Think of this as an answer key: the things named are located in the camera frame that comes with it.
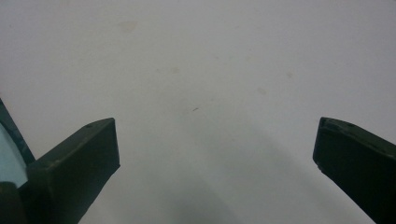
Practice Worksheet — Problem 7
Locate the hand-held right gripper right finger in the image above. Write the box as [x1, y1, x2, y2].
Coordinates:
[312, 117, 396, 224]

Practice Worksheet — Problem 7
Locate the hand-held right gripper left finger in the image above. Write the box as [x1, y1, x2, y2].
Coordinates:
[18, 117, 121, 224]

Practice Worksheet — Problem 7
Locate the pale blue dark-rimmed round object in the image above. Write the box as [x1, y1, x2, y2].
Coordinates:
[0, 97, 36, 189]

